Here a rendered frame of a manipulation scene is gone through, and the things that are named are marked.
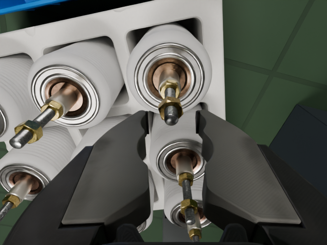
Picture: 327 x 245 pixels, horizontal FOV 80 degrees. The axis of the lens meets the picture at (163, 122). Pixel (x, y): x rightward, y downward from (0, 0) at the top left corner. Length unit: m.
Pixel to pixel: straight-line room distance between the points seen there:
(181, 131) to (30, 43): 0.23
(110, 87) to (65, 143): 0.16
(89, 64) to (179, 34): 0.10
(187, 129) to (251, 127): 0.35
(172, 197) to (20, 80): 0.27
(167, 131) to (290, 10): 0.37
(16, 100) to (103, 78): 0.12
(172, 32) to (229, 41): 0.28
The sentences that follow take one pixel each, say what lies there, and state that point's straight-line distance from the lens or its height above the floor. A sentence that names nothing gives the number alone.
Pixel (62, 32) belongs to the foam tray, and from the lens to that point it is 0.31.
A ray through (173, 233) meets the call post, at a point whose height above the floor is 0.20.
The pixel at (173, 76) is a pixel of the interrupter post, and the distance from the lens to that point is 0.19.
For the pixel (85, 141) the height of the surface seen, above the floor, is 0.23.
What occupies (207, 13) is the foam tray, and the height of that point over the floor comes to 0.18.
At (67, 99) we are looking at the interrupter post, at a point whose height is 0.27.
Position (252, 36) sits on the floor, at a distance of 0.50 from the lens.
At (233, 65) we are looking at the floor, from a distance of 0.50.
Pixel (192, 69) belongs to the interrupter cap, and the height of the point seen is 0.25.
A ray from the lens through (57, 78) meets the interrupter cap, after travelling 0.24.
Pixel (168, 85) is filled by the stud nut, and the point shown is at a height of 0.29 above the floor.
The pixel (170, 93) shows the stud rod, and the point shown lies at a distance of 0.17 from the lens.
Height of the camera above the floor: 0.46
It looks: 60 degrees down
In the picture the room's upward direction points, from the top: 179 degrees counter-clockwise
